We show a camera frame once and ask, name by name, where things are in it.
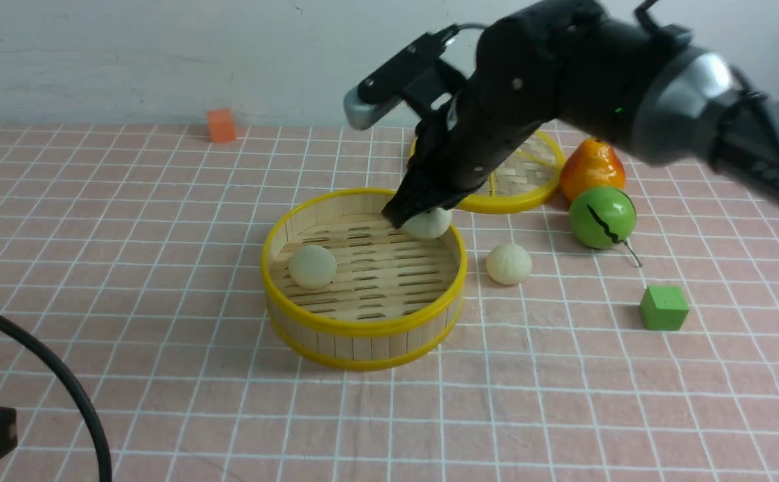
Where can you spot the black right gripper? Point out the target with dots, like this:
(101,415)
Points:
(527,72)

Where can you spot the white steamed bun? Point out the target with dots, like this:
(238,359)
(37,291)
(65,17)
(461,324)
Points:
(508,264)
(312,267)
(428,225)

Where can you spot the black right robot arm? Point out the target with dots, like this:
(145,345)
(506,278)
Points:
(643,88)

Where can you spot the bamboo steamer lid yellow rim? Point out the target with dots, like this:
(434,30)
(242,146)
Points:
(527,179)

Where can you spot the bamboo steamer tray yellow rims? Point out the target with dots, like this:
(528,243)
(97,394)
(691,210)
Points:
(394,297)

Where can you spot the orange toy pear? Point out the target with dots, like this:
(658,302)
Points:
(592,164)

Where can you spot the green toy watermelon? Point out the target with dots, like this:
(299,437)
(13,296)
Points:
(603,217)

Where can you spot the green cube block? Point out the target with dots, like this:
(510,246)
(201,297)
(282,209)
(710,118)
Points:
(663,308)

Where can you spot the orange cube block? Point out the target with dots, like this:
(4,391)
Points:
(221,125)

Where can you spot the pink checkered tablecloth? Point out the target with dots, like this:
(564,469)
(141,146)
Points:
(134,253)

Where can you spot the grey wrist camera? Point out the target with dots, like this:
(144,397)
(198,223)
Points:
(416,76)

